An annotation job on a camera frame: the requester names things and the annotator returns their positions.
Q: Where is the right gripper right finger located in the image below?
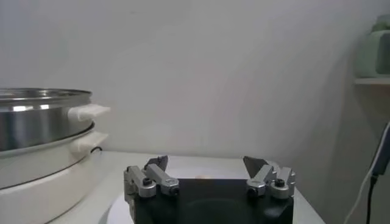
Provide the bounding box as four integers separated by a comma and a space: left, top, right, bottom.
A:
243, 155, 296, 200

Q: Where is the pale green appliance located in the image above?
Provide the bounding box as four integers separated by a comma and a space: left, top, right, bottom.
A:
355, 14, 390, 79

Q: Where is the stainless steel steamer basket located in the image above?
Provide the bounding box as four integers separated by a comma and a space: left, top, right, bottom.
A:
0, 88, 112, 153

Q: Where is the white round plate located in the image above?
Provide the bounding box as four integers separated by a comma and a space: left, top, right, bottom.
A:
106, 193, 137, 224

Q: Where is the cream electric pot base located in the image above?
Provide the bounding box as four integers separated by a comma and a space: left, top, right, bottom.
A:
0, 123, 110, 224

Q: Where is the white shelf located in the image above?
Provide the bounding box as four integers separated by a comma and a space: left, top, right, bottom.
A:
354, 77, 390, 86

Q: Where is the black background cable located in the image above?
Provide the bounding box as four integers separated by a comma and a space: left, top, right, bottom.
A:
365, 121, 390, 224

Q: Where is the white background cable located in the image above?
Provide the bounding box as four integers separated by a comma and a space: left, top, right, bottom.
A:
343, 121, 390, 224

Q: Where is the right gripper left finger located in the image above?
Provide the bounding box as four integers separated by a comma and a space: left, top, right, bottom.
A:
123, 155, 180, 199

